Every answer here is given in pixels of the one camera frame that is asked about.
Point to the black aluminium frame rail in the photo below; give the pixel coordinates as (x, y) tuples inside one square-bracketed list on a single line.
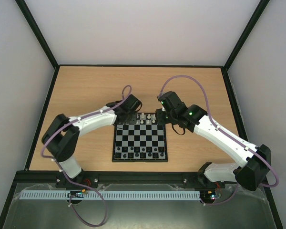
[(195, 180)]

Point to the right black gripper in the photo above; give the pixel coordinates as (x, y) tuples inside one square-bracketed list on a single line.
[(160, 115)]

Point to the grey slotted cable duct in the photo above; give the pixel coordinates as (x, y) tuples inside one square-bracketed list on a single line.
[(109, 195)]

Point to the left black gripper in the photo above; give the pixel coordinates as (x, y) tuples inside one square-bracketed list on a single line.
[(133, 120)]

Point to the black and silver chessboard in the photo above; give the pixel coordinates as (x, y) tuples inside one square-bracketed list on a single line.
[(140, 135)]

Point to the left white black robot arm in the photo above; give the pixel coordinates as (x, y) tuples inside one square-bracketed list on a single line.
[(62, 135)]

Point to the black chess pieces row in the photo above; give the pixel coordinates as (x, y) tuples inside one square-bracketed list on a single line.
[(139, 152)]

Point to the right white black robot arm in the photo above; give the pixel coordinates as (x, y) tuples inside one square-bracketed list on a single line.
[(251, 163)]

